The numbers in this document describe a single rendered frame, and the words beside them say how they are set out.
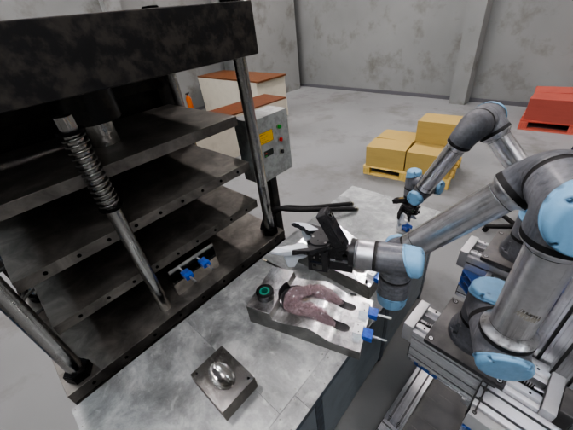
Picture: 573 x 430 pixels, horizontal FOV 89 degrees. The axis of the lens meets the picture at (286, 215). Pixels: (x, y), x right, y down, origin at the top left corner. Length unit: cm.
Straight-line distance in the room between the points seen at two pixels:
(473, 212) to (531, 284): 18
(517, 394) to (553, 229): 66
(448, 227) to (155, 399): 118
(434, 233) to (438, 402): 128
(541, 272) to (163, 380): 127
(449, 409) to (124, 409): 151
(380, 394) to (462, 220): 153
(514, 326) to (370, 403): 140
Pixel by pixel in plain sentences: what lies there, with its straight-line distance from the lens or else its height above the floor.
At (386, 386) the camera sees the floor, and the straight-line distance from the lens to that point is 217.
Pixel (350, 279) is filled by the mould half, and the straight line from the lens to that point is 145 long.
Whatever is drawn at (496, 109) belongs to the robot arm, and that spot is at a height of 155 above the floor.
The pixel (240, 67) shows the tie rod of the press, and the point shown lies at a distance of 149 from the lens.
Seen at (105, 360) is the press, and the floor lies 78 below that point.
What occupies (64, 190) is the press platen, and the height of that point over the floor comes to 151.
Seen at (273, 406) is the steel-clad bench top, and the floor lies 80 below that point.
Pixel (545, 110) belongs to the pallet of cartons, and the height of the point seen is 32.
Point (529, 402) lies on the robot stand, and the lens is 118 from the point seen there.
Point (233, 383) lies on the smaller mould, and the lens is 124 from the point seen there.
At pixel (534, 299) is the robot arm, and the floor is 143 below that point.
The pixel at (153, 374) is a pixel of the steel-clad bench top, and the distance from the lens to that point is 145.
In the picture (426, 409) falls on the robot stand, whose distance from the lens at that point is 193.
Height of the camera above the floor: 194
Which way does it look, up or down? 35 degrees down
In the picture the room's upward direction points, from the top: 8 degrees counter-clockwise
